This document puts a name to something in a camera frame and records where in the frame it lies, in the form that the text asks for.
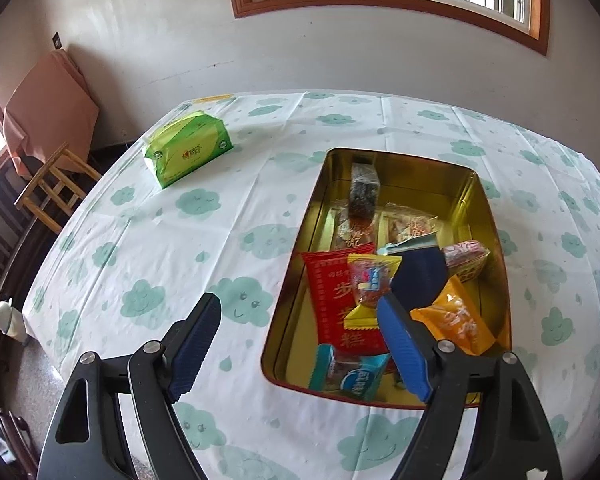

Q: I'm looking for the orange snack packet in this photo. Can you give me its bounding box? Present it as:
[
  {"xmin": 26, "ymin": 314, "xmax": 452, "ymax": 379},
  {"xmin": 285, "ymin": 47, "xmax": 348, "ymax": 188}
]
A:
[{"xmin": 410, "ymin": 275, "xmax": 497, "ymax": 356}]

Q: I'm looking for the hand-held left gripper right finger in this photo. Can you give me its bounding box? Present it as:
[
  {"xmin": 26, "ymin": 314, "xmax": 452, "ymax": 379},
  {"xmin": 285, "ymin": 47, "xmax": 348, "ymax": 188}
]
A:
[{"xmin": 376, "ymin": 292, "xmax": 563, "ymax": 480}]

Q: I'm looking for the clear cracker packet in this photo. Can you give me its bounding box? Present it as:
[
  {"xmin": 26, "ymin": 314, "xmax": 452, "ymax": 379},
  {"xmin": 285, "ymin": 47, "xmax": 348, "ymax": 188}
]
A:
[
  {"xmin": 330, "ymin": 200, "xmax": 381, "ymax": 253},
  {"xmin": 382, "ymin": 202, "xmax": 440, "ymax": 243}
]

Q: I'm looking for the navy and pale blue packet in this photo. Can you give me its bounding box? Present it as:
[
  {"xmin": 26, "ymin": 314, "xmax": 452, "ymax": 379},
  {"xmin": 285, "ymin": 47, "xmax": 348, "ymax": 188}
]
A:
[{"xmin": 377, "ymin": 232, "xmax": 451, "ymax": 311}]

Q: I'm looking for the grey patterned snack packet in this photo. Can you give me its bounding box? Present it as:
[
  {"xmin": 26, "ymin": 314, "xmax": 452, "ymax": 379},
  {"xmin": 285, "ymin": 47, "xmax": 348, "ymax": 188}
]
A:
[{"xmin": 349, "ymin": 160, "xmax": 382, "ymax": 221}]

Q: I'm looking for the light wooden chair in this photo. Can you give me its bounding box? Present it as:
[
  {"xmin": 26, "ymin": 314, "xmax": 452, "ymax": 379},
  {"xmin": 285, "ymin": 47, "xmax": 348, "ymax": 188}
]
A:
[{"xmin": 14, "ymin": 142, "xmax": 103, "ymax": 235}]

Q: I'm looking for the gold metal tin box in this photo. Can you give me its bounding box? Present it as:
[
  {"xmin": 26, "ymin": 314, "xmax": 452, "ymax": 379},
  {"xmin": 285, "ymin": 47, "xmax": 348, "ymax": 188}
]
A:
[{"xmin": 260, "ymin": 148, "xmax": 512, "ymax": 410}]

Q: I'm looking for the green tissue pack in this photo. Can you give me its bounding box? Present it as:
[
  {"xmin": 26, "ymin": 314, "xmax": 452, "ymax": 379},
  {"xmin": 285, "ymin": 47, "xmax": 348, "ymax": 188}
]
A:
[{"xmin": 143, "ymin": 110, "xmax": 234, "ymax": 190}]

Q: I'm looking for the dark wooden furniture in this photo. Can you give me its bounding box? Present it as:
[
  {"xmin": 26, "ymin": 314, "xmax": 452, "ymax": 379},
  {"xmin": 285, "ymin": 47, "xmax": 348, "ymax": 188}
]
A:
[{"xmin": 0, "ymin": 407, "xmax": 38, "ymax": 480}]

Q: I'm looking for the red patterned round packet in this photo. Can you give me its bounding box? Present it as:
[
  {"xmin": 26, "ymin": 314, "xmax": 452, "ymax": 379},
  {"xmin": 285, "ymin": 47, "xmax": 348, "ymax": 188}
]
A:
[{"xmin": 441, "ymin": 240, "xmax": 493, "ymax": 281}]

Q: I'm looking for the red snack packet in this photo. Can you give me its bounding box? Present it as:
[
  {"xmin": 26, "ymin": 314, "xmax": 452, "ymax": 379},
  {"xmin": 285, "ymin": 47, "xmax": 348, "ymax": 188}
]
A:
[{"xmin": 301, "ymin": 242, "xmax": 392, "ymax": 361}]

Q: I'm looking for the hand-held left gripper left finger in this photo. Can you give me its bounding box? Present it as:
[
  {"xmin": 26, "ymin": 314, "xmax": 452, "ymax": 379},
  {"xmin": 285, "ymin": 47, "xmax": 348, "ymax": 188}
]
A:
[{"xmin": 39, "ymin": 292, "xmax": 223, "ymax": 480}]

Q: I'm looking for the blue candy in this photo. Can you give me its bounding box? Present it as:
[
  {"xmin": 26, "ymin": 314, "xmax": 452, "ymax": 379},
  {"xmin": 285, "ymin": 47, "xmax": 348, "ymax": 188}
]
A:
[{"xmin": 307, "ymin": 344, "xmax": 392, "ymax": 403}]

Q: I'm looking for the yellow candy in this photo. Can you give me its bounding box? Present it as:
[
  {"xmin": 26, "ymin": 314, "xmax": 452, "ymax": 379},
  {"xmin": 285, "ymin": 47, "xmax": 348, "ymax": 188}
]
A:
[{"xmin": 342, "ymin": 253, "xmax": 403, "ymax": 333}]

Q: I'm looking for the white bottle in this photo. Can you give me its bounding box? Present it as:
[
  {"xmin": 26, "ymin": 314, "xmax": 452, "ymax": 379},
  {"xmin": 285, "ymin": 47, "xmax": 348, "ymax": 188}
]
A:
[{"xmin": 0, "ymin": 297, "xmax": 28, "ymax": 338}]

